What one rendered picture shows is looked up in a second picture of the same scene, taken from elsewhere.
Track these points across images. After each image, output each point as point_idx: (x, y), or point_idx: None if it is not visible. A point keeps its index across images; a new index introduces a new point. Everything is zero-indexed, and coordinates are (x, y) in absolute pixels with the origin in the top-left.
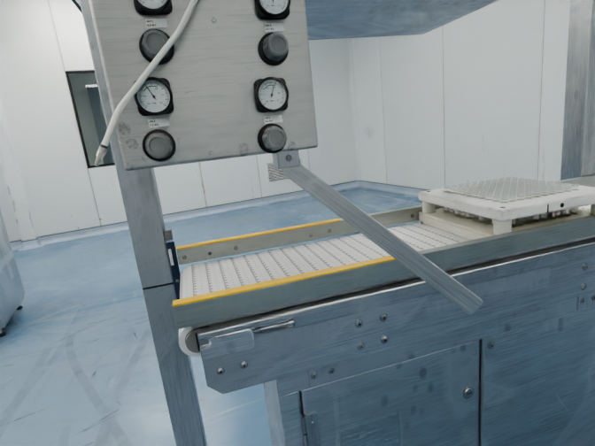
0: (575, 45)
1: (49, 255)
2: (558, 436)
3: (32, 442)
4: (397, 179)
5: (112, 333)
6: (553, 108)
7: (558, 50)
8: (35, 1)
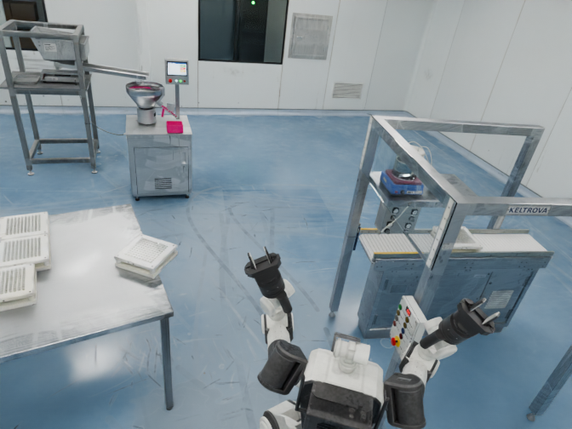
0: (506, 186)
1: None
2: (448, 302)
3: (243, 260)
4: None
5: (252, 213)
6: (563, 127)
7: None
8: None
